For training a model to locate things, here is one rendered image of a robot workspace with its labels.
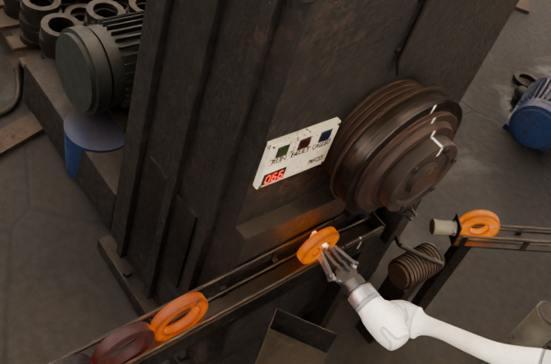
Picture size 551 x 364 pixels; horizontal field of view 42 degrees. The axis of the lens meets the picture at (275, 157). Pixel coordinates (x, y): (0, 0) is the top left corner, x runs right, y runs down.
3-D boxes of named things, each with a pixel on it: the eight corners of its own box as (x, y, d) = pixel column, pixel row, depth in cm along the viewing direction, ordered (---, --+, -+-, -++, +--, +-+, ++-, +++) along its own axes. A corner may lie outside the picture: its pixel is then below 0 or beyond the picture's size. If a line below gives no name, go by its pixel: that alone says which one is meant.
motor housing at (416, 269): (347, 326, 306) (392, 253, 270) (382, 306, 319) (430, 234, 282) (366, 350, 300) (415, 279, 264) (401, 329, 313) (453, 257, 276)
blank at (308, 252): (302, 238, 223) (309, 246, 222) (339, 219, 231) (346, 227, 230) (291, 263, 235) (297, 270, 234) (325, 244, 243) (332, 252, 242)
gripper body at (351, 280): (343, 301, 223) (325, 279, 227) (362, 290, 228) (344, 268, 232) (352, 289, 218) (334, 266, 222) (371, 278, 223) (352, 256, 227)
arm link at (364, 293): (373, 305, 227) (362, 291, 229) (384, 291, 220) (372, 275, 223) (353, 317, 222) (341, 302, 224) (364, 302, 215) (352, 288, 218)
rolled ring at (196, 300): (153, 324, 197) (147, 314, 198) (156, 350, 211) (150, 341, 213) (209, 290, 204) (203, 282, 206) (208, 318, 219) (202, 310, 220)
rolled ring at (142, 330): (155, 320, 195) (149, 311, 197) (93, 355, 187) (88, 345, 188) (155, 349, 209) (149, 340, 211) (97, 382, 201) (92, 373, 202)
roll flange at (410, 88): (294, 196, 229) (340, 87, 197) (393, 155, 256) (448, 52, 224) (313, 218, 225) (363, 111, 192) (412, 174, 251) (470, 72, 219)
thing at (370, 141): (313, 218, 225) (363, 111, 192) (412, 174, 251) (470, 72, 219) (325, 233, 222) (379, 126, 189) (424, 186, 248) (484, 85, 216)
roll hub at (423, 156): (365, 212, 219) (398, 150, 200) (424, 184, 235) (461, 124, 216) (376, 225, 216) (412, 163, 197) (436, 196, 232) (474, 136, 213)
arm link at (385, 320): (350, 316, 218) (366, 314, 229) (383, 358, 211) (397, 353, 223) (375, 293, 215) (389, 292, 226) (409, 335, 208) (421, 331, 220)
